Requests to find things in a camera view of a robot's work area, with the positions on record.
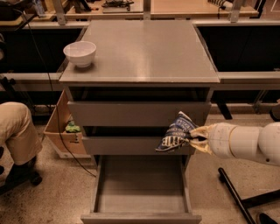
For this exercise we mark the cardboard box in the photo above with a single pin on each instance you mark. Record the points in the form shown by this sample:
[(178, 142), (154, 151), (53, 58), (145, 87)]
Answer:
[(64, 143)]

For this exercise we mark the black shoe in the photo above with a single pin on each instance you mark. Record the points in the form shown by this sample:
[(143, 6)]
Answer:
[(21, 173)]

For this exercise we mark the white ceramic bowl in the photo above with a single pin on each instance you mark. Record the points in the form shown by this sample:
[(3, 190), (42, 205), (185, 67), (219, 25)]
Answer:
[(80, 53)]

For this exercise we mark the blue chip bag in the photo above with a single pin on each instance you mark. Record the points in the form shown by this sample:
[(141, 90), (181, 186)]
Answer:
[(178, 133)]

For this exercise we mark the grey top drawer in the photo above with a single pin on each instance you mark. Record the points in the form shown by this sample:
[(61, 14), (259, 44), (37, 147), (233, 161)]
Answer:
[(135, 114)]

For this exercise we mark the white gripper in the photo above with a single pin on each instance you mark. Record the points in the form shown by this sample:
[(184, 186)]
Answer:
[(219, 139)]

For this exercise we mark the wooden workbench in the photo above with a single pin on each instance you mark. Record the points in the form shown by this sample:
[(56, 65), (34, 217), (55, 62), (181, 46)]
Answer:
[(158, 9)]

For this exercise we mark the grey drawer cabinet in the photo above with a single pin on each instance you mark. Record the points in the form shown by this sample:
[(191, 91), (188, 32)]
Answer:
[(140, 61)]

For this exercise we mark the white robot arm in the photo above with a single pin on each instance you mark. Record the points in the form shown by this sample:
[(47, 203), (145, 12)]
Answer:
[(253, 143)]

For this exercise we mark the person leg in khaki trousers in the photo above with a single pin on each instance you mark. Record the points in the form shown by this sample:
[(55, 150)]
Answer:
[(18, 132)]

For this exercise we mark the grey middle drawer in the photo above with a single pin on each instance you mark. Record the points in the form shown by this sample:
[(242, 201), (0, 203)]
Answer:
[(128, 145)]

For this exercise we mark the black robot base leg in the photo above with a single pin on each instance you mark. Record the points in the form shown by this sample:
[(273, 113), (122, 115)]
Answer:
[(245, 204)]

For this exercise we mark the grey open bottom drawer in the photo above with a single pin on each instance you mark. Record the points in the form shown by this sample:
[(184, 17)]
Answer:
[(141, 190)]

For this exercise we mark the green toy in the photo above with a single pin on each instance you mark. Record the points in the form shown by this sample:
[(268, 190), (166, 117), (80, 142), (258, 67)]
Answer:
[(71, 127)]

